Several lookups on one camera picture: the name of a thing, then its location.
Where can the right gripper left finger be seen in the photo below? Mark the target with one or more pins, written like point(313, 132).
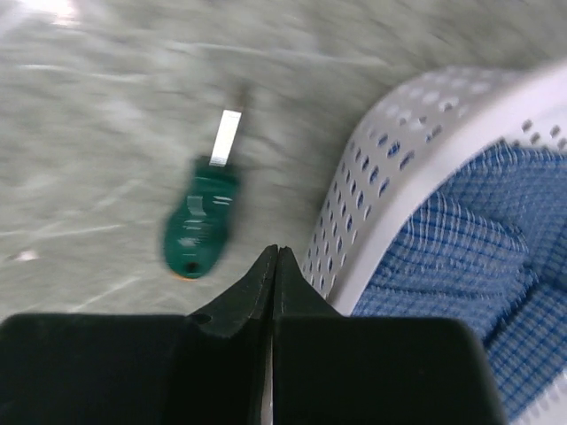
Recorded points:
point(206, 367)

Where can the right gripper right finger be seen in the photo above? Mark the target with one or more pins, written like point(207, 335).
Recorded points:
point(332, 369)

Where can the stubby green orange screwdriver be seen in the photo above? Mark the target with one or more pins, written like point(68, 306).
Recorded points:
point(198, 228)

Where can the blue checkered cloth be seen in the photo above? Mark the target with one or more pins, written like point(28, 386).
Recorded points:
point(489, 248)

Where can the white perforated basket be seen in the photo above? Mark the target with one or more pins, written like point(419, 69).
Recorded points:
point(404, 149)

